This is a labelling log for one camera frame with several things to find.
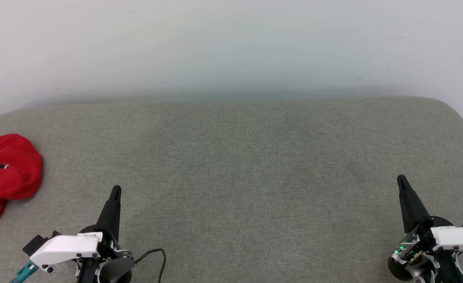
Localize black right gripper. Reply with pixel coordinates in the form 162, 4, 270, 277
388, 175, 458, 283

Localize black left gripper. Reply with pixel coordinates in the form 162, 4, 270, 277
77, 186, 132, 283

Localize red white basketball jersey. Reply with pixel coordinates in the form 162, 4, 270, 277
0, 134, 43, 233

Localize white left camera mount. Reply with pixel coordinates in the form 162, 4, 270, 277
29, 233, 103, 272

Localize thin black cable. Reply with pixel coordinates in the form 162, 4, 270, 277
133, 248, 167, 283

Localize teal left camera connector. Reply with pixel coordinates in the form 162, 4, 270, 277
9, 261, 39, 283

